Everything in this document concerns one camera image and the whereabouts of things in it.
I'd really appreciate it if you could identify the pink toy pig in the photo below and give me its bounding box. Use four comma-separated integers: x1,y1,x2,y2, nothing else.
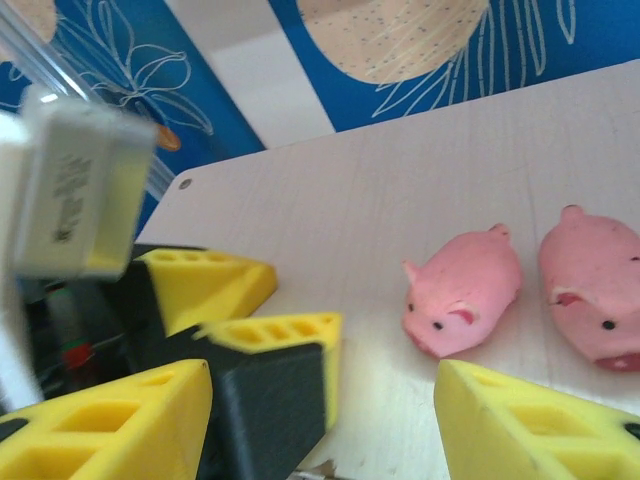
538,204,640,372
401,223,525,359

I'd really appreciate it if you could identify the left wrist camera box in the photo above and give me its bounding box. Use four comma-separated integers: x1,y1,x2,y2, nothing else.
0,84,157,281

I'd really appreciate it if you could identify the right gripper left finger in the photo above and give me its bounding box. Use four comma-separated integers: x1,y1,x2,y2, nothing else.
0,358,214,480

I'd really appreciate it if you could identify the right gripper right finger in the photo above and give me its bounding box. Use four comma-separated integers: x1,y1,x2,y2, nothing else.
433,358,640,480

